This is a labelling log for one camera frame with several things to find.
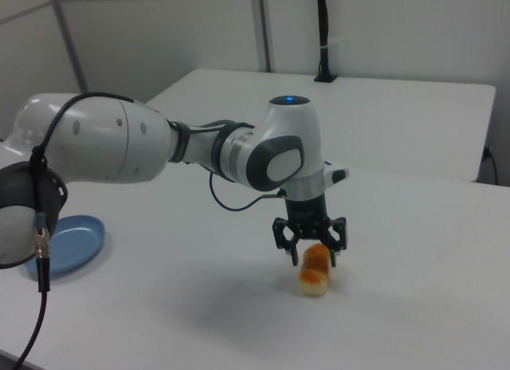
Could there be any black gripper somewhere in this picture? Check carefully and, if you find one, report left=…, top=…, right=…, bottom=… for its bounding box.
left=272, top=194, right=349, bottom=269

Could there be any bread roll with orange topping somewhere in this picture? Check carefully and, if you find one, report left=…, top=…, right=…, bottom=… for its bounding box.
left=296, top=243, right=333, bottom=297

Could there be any white table holding pole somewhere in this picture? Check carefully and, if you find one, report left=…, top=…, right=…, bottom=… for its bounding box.
left=145, top=68, right=497, bottom=183

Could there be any blue oval plate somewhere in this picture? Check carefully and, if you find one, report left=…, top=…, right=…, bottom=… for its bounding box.
left=23, top=214, right=107, bottom=276

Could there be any thin dark gripper cable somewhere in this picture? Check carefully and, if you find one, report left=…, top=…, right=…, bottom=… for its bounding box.
left=209, top=171, right=288, bottom=212

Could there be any black camera stand pole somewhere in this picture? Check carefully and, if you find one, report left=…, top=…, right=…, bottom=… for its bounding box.
left=313, top=0, right=339, bottom=84

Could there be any black wall cable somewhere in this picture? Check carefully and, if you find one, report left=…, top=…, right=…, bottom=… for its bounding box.
left=483, top=146, right=500, bottom=184

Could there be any thick black cable with connector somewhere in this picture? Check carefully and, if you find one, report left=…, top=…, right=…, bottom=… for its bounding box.
left=0, top=92, right=139, bottom=370

